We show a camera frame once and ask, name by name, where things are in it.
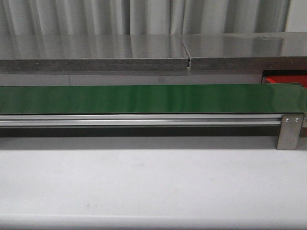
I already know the left steel counter top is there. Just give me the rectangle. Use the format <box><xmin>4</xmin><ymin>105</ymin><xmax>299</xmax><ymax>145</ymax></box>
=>
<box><xmin>0</xmin><ymin>35</ymin><xmax>189</xmax><ymax>72</ymax></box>

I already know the steel counter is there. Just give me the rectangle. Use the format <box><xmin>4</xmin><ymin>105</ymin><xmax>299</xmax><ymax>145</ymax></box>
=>
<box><xmin>182</xmin><ymin>32</ymin><xmax>307</xmax><ymax>72</ymax></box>
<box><xmin>0</xmin><ymin>35</ymin><xmax>189</xmax><ymax>72</ymax></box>

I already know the green conveyor belt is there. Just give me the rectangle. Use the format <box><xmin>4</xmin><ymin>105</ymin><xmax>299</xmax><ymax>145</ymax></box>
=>
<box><xmin>0</xmin><ymin>84</ymin><xmax>307</xmax><ymax>115</ymax></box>

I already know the right steel counter top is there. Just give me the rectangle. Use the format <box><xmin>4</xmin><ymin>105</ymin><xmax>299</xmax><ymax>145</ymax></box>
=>
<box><xmin>182</xmin><ymin>32</ymin><xmax>307</xmax><ymax>72</ymax></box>

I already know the red plastic bin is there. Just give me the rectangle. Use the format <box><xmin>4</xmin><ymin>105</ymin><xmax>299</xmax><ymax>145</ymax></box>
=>
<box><xmin>266</xmin><ymin>75</ymin><xmax>307</xmax><ymax>88</ymax></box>

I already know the grey pleated curtain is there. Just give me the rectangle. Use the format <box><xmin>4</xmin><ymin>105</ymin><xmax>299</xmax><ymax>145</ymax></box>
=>
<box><xmin>0</xmin><ymin>0</ymin><xmax>290</xmax><ymax>35</ymax></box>

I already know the steel conveyor support bracket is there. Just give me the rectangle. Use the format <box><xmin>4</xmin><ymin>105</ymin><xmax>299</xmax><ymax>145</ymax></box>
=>
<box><xmin>276</xmin><ymin>114</ymin><xmax>304</xmax><ymax>150</ymax></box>

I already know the aluminium conveyor side rail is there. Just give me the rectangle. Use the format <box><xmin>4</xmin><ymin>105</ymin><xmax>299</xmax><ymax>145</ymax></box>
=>
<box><xmin>0</xmin><ymin>114</ymin><xmax>282</xmax><ymax>127</ymax></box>

